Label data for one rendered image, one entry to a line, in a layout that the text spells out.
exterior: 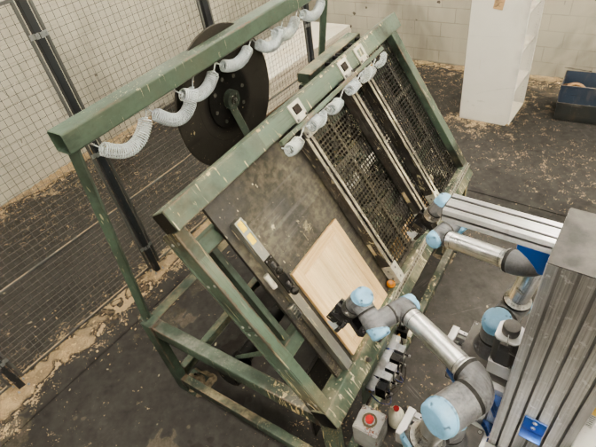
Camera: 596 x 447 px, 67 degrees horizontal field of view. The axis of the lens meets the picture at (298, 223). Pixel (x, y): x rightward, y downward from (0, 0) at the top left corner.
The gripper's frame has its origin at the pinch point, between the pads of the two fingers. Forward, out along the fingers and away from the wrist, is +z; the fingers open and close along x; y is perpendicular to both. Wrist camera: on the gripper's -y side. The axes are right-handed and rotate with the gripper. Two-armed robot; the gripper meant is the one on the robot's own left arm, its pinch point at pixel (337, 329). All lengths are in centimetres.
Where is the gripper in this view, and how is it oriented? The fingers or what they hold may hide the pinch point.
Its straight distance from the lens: 195.4
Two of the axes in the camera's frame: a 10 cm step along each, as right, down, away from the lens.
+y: -7.6, -6.3, 1.6
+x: -6.0, 5.8, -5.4
